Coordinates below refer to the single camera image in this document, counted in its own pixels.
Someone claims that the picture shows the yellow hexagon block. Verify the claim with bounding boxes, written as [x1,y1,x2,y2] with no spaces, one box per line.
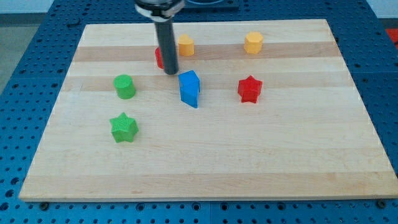
[244,32,264,54]

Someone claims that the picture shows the wooden board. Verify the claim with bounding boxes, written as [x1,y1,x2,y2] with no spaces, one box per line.
[19,19,397,202]

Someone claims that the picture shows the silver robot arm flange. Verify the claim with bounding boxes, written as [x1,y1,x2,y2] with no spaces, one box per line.
[134,0,185,22]

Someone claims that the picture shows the red circle block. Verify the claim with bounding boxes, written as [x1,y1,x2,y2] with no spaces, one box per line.
[155,47,164,69]

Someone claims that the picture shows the green star block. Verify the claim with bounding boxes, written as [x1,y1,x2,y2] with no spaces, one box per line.
[109,113,139,143]

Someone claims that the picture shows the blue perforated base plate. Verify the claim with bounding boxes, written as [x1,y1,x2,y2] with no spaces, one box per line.
[1,1,397,223]

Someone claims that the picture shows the green circle block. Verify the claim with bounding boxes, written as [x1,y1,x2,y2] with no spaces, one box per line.
[113,74,136,100]

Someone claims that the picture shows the yellow heart block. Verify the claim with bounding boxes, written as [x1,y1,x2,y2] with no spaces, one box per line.
[178,34,195,57]

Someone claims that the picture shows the blue pentagon block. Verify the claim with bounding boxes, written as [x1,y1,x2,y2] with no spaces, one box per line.
[178,70,200,108]

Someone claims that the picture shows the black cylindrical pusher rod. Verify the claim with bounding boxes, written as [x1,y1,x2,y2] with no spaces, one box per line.
[155,19,179,75]

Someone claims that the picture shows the red star block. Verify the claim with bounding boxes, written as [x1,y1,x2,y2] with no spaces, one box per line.
[238,75,263,103]

